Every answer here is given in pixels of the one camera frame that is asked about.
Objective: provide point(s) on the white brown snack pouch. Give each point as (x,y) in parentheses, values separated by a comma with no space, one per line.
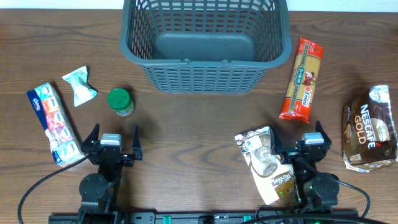
(274,181)

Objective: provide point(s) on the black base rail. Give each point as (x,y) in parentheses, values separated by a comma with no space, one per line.
(194,218)

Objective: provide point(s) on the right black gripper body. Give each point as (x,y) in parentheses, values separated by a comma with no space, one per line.
(305,155)

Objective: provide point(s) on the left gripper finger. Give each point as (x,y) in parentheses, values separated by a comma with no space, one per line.
(93,136)
(136,146)

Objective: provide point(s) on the green lid jar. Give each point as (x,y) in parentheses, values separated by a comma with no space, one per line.
(121,102)

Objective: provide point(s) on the teal white packet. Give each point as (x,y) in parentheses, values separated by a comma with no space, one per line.
(78,79)

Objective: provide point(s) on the Kleenex tissue multipack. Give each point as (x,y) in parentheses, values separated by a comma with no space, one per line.
(64,146)

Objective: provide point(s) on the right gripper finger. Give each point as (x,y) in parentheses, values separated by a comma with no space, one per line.
(319,129)
(277,143)

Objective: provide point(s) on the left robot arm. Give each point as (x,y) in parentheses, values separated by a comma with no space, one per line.
(99,191)

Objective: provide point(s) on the spaghetti pack red yellow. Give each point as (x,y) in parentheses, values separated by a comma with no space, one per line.
(302,84)

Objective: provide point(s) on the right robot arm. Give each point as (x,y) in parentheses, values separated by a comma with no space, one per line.
(314,190)

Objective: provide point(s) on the brown Nescafe Gold bag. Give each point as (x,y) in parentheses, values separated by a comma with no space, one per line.
(369,137)

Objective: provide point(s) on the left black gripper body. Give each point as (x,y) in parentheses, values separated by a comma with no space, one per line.
(125,160)

